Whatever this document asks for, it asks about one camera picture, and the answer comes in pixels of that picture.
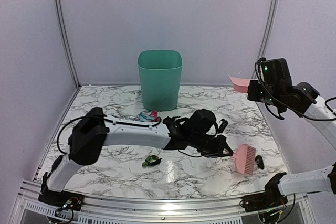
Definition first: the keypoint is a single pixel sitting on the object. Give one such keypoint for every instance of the magenta paper scrap upper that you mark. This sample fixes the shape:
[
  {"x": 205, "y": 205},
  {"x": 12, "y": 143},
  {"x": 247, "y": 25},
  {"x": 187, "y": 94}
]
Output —
[{"x": 153, "y": 117}]

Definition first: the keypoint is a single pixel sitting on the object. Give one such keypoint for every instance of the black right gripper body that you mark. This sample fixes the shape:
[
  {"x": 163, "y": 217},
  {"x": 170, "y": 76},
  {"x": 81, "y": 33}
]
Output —
[{"x": 266, "y": 96}]

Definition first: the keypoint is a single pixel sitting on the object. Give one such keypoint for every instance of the pink plastic dustpan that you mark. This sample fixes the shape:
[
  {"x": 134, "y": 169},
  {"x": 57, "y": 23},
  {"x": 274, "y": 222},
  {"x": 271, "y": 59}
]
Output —
[{"x": 239, "y": 84}]

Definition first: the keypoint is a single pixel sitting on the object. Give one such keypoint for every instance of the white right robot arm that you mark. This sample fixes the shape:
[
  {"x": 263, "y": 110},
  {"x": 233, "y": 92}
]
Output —
[{"x": 306, "y": 102}]

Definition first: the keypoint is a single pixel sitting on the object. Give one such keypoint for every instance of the black paper scrap upper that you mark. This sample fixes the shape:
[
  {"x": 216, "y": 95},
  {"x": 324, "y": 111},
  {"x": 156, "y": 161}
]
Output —
[{"x": 171, "y": 121}]

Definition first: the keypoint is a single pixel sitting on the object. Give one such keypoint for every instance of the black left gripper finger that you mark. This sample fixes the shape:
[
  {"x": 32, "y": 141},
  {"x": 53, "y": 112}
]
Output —
[
  {"x": 226, "y": 150},
  {"x": 217, "y": 155}
]

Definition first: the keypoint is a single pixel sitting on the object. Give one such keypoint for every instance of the aluminium front rail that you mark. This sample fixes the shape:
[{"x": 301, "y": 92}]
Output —
[{"x": 106, "y": 209}]

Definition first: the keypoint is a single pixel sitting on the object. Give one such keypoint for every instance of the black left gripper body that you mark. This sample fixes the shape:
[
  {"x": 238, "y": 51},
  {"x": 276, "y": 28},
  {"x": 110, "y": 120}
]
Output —
[{"x": 199, "y": 142}]

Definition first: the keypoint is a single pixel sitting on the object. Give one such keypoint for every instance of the left aluminium corner post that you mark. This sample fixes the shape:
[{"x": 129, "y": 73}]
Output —
[{"x": 66, "y": 43}]

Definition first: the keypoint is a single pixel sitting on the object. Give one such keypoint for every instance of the black paper scrap right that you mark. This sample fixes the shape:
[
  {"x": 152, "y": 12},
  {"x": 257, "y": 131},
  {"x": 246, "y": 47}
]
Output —
[{"x": 259, "y": 162}]

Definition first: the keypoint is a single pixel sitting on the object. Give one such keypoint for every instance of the green black paper scrap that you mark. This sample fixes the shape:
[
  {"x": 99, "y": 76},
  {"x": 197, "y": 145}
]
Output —
[{"x": 151, "y": 160}]

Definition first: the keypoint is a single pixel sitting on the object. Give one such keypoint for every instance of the pink hand brush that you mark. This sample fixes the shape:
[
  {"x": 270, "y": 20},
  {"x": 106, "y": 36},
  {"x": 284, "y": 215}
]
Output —
[{"x": 245, "y": 159}]

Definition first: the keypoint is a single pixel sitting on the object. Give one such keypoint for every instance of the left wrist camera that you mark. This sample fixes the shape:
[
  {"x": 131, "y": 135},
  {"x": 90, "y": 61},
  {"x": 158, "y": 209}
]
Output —
[{"x": 222, "y": 126}]

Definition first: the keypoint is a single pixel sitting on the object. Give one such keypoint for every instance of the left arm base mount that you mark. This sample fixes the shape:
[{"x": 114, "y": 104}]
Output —
[{"x": 63, "y": 200}]

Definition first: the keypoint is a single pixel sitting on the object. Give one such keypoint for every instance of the aluminium corner post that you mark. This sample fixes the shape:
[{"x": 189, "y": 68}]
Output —
[
  {"x": 66, "y": 43},
  {"x": 272, "y": 12}
]

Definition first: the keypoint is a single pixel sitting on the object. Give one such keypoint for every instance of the right aluminium corner post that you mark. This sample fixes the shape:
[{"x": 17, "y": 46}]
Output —
[{"x": 272, "y": 12}]

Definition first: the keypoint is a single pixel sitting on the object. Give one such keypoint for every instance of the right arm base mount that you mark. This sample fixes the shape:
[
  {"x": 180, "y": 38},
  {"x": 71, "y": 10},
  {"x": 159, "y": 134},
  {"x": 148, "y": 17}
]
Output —
[{"x": 271, "y": 197}]

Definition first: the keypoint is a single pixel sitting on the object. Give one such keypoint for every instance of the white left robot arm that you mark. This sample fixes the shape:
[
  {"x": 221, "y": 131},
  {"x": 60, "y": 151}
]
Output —
[{"x": 95, "y": 130}]

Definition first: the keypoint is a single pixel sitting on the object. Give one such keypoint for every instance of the teal plastic waste bin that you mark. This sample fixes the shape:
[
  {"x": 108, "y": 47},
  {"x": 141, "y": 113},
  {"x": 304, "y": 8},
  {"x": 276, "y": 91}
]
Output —
[{"x": 160, "y": 76}]

